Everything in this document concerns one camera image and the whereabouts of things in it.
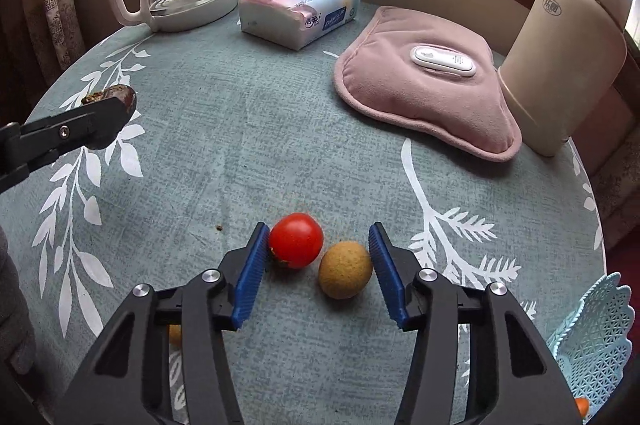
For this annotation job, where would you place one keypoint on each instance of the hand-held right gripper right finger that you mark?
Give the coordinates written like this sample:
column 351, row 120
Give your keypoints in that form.
column 387, row 277

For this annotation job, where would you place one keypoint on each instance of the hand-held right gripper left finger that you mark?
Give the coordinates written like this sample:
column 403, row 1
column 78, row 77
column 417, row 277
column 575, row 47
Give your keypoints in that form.
column 252, row 275

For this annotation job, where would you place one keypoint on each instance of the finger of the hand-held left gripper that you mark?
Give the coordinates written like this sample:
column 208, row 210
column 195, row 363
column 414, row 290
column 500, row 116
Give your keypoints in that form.
column 63, row 131

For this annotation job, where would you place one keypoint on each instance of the tan longan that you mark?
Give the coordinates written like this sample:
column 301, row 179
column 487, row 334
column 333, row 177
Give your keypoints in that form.
column 175, row 336
column 345, row 270

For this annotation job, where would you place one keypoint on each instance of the red cherry tomato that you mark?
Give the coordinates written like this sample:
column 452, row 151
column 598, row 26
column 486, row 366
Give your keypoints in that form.
column 297, row 237

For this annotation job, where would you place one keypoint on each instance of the dark brown water chestnut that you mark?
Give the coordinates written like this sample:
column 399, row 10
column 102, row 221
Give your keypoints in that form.
column 128, row 99

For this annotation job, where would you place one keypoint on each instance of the light blue plastic basket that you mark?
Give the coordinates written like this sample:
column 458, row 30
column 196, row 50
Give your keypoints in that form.
column 595, row 345

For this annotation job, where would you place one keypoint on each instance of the round orange kumquat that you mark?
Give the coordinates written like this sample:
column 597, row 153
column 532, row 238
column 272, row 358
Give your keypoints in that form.
column 581, row 406

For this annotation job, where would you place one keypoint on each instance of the grey-green leaf print tablecloth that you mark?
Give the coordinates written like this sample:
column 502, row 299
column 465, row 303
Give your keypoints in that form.
column 250, row 130

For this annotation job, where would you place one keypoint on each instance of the pink hot water bag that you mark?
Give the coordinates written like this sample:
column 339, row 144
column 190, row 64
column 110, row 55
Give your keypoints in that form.
column 400, row 95

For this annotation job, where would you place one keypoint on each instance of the soft tissue pack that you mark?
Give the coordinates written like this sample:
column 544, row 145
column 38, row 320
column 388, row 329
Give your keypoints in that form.
column 295, row 15

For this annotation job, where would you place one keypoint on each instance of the cream thermos flask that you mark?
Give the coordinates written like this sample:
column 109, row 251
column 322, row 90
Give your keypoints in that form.
column 560, row 70

